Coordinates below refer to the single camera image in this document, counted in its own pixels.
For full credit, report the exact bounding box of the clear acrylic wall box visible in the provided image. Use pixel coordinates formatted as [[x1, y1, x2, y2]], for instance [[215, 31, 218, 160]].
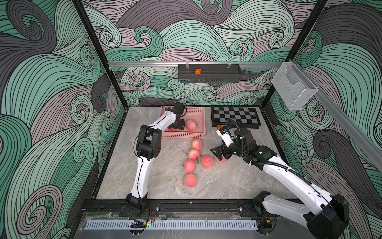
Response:
[[271, 62, 318, 111]]

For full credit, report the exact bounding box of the aluminium rail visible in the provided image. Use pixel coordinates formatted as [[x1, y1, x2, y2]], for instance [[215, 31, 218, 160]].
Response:
[[108, 61, 284, 69], [290, 59, 382, 163]]

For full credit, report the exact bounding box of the black wall tray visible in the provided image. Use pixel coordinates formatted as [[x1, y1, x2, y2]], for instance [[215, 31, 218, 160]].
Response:
[[178, 63, 243, 84]]

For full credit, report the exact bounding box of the peach nearest basket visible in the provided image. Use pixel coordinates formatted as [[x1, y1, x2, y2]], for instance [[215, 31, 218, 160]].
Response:
[[191, 137, 203, 151]]

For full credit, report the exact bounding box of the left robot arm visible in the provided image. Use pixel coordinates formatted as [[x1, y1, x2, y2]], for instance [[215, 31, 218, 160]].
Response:
[[126, 104, 187, 215]]

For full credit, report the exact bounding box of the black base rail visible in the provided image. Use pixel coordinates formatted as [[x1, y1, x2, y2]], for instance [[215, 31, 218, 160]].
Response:
[[81, 199, 265, 216]]

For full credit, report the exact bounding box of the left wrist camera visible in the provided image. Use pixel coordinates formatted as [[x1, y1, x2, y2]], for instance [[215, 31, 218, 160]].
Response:
[[173, 102, 186, 115]]

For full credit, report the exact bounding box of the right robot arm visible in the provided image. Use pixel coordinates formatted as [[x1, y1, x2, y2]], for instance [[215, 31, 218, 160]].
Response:
[[211, 126, 349, 239]]

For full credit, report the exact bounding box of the peach front bottom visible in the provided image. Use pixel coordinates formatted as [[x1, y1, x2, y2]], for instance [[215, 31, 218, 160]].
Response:
[[184, 173, 197, 188]]

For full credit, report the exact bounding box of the aluminium rail right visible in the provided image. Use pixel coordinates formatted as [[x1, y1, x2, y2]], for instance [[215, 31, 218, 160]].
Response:
[[290, 59, 382, 163]]

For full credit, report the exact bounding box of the pink plastic basket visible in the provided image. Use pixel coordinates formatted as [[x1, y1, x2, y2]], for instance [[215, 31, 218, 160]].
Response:
[[162, 106, 206, 139]]

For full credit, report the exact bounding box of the white slotted cable duct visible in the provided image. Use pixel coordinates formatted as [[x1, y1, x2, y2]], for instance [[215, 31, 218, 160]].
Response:
[[85, 219, 258, 231]]

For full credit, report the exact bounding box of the black grey chessboard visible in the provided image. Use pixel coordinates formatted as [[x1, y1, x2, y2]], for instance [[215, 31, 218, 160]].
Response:
[[211, 106, 261, 128]]

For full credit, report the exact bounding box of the aluminium rail back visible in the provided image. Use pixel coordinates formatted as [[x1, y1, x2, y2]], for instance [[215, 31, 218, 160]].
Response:
[[108, 61, 284, 69]]

